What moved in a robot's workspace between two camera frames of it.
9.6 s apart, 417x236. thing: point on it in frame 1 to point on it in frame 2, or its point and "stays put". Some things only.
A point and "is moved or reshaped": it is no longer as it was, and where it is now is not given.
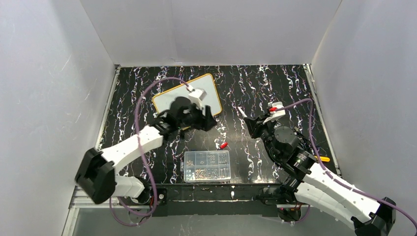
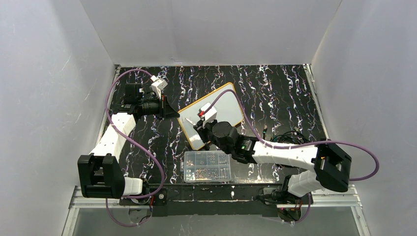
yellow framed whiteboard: x=178 y=97 to x=228 y=109
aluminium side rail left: x=116 y=71 stays put
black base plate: x=223 y=200 stays put
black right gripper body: x=260 y=125 to x=201 y=127
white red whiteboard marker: x=242 y=112 is moved or reshaped
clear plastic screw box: x=206 y=166 stays put
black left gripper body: x=202 y=118 to x=163 y=106
